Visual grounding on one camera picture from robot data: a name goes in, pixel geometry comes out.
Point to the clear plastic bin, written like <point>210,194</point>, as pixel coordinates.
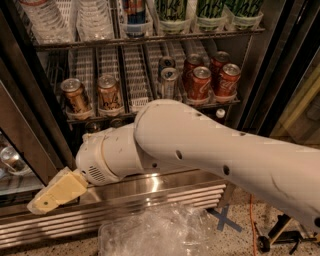
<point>172,230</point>

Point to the silver can front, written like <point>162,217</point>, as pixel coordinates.
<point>168,84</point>

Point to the red cola can rear left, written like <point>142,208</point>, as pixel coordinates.
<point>192,61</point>

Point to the steel fridge base grille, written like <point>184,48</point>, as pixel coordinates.
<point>103,204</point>

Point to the silver green can rear left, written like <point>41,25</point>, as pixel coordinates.
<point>92,127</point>

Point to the wire shelf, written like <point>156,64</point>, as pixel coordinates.
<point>145,39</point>
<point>136,105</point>

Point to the brown bottle white cap right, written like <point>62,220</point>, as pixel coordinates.
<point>220,115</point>

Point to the red cola can front right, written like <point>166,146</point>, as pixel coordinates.
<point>227,80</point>

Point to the green tall can left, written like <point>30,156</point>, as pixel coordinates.
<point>171,14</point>

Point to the top wire shelf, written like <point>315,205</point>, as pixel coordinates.
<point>145,39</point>

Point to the red cola can rear right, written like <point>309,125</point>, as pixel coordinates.
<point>217,61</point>

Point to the fridge glass door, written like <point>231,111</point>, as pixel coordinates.
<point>285,105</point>
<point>25,134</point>

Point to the middle wire shelf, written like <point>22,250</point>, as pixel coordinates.
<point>136,105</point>

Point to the yellow black wheeled stand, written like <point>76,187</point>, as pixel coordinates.
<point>279,235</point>

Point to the red cola can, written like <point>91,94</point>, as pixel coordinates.
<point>200,83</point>
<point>217,61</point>
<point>192,61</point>
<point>227,80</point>

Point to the clear water bottle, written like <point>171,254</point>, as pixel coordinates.
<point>94,20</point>
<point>47,20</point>

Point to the silver green can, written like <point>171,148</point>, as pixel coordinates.
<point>92,127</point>
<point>116,123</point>

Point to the fridge glass door left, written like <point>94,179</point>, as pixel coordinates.
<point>25,134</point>

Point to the fridge glass door right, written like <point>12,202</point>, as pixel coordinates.
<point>285,105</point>

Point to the red cola can front left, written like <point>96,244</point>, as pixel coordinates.
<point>200,83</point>

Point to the blue orange tall can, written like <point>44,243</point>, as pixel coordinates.
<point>134,17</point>

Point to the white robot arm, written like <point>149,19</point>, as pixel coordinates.
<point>167,135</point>

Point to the clear water bottle left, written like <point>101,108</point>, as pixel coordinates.
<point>47,20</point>

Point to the green tall can middle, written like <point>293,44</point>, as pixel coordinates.
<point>209,13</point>

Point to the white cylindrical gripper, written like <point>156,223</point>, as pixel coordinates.
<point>89,162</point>

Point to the blue tape cross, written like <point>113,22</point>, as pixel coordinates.
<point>223,219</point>

